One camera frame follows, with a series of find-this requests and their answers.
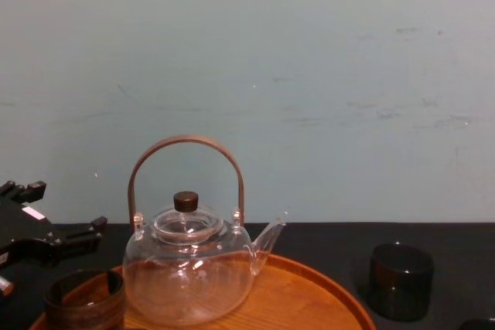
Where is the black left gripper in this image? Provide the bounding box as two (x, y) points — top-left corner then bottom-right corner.
(0, 179), (109, 270)

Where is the round wooden tray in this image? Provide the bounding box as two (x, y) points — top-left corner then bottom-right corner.
(28, 250), (378, 330)

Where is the glass lid with dark knob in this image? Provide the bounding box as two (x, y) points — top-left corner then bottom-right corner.
(152, 190), (225, 247)

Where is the black table cloth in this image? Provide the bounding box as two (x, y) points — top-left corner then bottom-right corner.
(0, 222), (495, 330)

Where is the clear glass teapot, wooden handle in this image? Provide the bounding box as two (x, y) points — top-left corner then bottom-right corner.
(122, 134), (288, 327)

